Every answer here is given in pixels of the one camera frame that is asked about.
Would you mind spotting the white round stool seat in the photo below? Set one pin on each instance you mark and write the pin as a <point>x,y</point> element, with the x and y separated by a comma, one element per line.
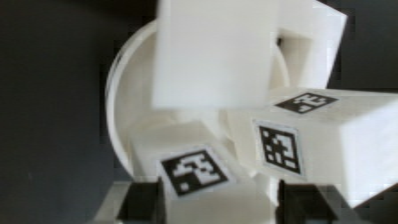
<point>131,117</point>

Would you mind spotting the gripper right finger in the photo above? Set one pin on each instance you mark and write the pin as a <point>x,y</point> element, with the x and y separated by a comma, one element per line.
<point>312,205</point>

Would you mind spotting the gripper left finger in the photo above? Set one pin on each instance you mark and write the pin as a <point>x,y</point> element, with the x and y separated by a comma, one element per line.
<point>131,205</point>

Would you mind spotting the white stool leg with tags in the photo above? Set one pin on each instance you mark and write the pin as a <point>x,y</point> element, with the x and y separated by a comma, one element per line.
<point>215,39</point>

